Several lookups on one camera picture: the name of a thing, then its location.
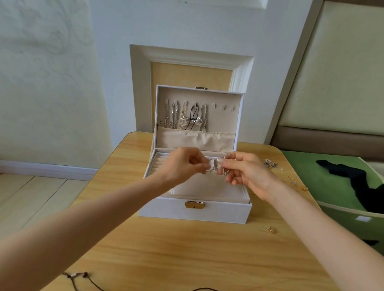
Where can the person's left hand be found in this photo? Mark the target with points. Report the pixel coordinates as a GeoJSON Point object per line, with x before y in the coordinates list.
{"type": "Point", "coordinates": [183, 164]}

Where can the beige padded wall panel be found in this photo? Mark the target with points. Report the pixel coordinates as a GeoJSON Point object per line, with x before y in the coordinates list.
{"type": "Point", "coordinates": [355, 71]}

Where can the small earrings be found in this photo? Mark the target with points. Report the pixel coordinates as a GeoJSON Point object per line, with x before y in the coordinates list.
{"type": "Point", "coordinates": [270, 163]}

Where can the person's right hand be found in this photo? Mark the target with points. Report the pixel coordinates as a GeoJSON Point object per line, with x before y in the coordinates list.
{"type": "Point", "coordinates": [250, 171]}

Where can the black cloth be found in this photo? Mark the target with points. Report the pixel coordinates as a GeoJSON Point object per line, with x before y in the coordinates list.
{"type": "Point", "coordinates": [371, 188]}

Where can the white jewelry box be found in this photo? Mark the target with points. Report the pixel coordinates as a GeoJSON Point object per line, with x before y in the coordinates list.
{"type": "Point", "coordinates": [215, 190]}

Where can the person's left forearm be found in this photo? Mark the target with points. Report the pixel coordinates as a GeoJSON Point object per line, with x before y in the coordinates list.
{"type": "Point", "coordinates": [61, 239]}

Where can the person's right forearm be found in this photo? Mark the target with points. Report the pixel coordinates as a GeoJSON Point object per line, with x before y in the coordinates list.
{"type": "Point", "coordinates": [338, 246]}

